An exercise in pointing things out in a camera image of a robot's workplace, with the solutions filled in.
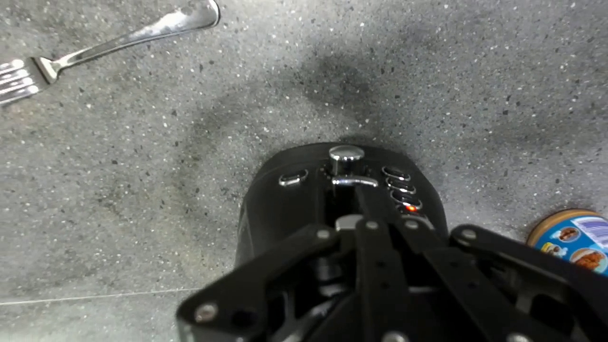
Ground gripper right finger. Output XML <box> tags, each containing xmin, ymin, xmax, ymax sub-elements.
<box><xmin>380</xmin><ymin>189</ymin><xmax>608</xmax><ymax>342</ymax></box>

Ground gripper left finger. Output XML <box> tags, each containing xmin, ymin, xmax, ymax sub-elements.
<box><xmin>176</xmin><ymin>185</ymin><xmax>415</xmax><ymax>342</ymax></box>

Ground silver toaster lever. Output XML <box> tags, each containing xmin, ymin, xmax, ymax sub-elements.
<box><xmin>331</xmin><ymin>175</ymin><xmax>380</xmax><ymax>189</ymax></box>

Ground blue food can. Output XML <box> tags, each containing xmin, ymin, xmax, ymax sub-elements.
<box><xmin>526</xmin><ymin>209</ymin><xmax>608</xmax><ymax>276</ymax></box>

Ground black toaster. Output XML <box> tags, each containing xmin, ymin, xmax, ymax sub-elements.
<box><xmin>235</xmin><ymin>142</ymin><xmax>450</xmax><ymax>291</ymax></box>

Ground silver toaster knob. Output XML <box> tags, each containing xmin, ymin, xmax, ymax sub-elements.
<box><xmin>328</xmin><ymin>145</ymin><xmax>366</xmax><ymax>177</ymax></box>

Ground silver metal fork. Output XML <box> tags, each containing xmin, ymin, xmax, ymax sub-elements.
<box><xmin>0</xmin><ymin>0</ymin><xmax>221</xmax><ymax>106</ymax></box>

